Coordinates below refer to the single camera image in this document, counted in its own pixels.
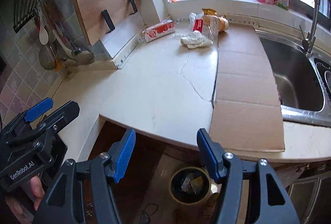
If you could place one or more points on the yellow snack packet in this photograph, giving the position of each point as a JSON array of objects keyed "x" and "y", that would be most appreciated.
[{"x": 209, "y": 12}]

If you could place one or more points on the white plastic bag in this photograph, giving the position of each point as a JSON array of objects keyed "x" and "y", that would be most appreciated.
[{"x": 196, "y": 40}]

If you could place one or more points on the steel sink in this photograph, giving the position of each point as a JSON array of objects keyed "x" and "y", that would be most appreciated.
[{"x": 292, "y": 76}]

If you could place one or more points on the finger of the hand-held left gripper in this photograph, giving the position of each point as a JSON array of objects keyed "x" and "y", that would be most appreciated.
[
  {"x": 64, "y": 112},
  {"x": 37, "y": 110}
]

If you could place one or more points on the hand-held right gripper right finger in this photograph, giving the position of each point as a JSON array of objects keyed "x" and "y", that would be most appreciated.
[{"x": 209, "y": 156}]

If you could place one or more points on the pink milk carton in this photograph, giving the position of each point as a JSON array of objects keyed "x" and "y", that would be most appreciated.
[{"x": 157, "y": 31}]

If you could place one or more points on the yellow wrapper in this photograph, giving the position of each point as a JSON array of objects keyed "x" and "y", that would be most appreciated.
[{"x": 196, "y": 183}]

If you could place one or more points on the person's left hand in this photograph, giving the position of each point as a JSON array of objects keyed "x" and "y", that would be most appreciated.
[{"x": 37, "y": 190}]

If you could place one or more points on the steel faucet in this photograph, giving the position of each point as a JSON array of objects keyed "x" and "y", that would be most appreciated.
[{"x": 314, "y": 19}]

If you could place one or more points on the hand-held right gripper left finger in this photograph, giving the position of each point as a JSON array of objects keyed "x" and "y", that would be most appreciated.
[{"x": 124, "y": 155}]

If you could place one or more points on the brown wooden cabinet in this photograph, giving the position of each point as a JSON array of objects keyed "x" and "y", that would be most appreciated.
[{"x": 144, "y": 151}]

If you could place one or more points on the clear plastic bag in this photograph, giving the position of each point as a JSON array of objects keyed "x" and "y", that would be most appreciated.
[{"x": 209, "y": 28}]

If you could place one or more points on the white rice paddle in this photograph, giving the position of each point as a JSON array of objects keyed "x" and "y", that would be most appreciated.
[{"x": 44, "y": 36}]

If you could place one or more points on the white slotted spoon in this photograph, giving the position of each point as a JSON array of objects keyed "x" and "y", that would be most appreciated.
[{"x": 67, "y": 61}]

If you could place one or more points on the metal mesh strainer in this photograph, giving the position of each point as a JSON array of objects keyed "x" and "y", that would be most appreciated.
[{"x": 47, "y": 58}]

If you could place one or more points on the round black trash bin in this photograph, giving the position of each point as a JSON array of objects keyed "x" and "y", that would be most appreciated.
[{"x": 175, "y": 193}]

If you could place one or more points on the beige paper cup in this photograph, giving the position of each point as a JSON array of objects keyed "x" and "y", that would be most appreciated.
[{"x": 223, "y": 24}]

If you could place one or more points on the flat cardboard sheet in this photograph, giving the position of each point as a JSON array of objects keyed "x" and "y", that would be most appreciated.
[{"x": 245, "y": 99}]

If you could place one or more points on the black board holder bracket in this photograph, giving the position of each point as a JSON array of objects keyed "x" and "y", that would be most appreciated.
[{"x": 108, "y": 20}]

